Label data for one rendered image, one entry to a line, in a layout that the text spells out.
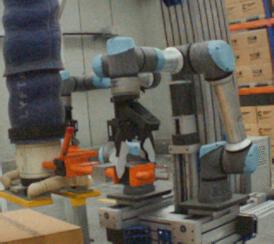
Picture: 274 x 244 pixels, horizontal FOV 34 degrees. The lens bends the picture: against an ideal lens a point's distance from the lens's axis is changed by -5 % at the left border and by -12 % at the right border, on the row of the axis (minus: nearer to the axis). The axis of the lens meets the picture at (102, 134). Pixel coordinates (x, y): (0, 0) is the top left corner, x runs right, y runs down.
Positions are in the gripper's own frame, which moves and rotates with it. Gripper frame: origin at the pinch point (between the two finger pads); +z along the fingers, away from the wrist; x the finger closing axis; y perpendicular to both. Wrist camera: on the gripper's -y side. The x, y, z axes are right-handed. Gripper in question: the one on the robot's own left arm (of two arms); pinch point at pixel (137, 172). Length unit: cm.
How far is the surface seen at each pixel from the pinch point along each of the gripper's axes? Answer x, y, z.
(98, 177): 3.8, 14.2, 1.9
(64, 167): 5.2, 32.3, -0.1
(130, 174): 4.6, -3.8, -0.4
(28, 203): 15.0, 43.1, 11.5
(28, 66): 7, 50, -34
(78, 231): -17, 75, 34
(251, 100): -793, 653, -9
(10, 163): -295, 982, 92
